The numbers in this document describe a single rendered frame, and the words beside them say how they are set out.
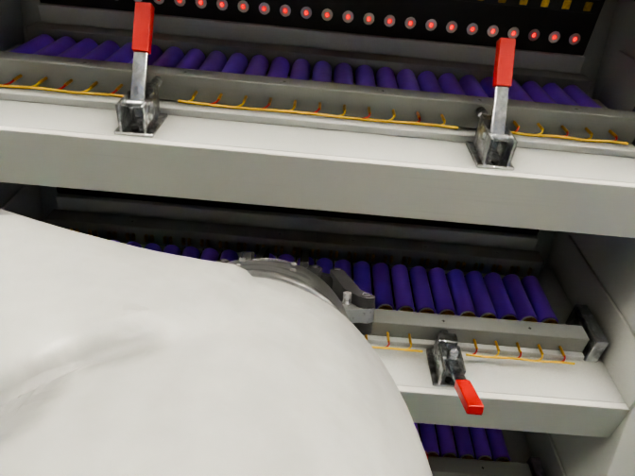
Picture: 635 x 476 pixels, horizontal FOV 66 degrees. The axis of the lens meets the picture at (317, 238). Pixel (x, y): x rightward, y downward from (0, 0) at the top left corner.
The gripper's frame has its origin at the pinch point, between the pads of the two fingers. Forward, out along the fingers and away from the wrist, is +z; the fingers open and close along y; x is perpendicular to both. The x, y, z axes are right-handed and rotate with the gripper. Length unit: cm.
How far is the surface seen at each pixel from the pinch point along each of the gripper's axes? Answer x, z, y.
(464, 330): 4.1, -0.3, -17.2
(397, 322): 4.0, -0.2, -11.0
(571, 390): 8.2, -2.8, -26.6
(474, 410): 7.4, -10.0, -15.3
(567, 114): -15.6, -3.0, -22.6
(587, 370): 7.0, -0.7, -29.0
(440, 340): 4.8, -2.0, -14.6
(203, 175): -7.9, -7.2, 6.2
